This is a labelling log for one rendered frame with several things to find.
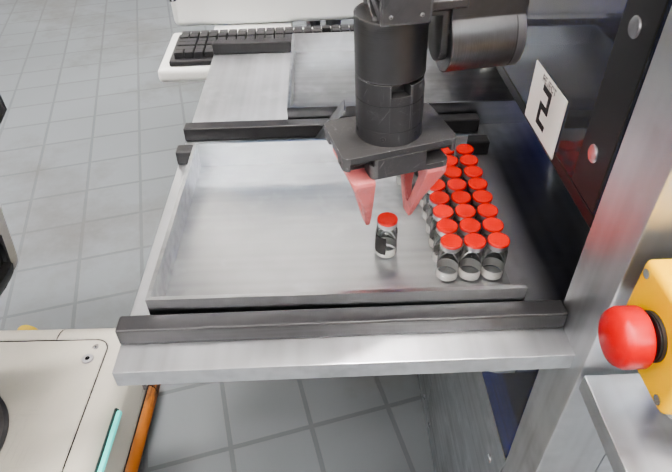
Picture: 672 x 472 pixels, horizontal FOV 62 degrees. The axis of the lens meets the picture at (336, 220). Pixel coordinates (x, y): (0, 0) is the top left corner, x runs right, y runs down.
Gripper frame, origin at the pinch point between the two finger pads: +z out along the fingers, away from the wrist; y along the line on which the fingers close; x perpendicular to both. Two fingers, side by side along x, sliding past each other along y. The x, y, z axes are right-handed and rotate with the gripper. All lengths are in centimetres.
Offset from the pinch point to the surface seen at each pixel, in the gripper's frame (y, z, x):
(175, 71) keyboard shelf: -19, 14, 70
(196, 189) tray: -18.0, 5.4, 17.1
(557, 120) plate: 15.1, -8.4, -2.7
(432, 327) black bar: 0.3, 5.0, -11.1
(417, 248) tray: 3.4, 5.8, -0.5
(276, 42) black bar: 0, 4, 54
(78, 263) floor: -65, 93, 111
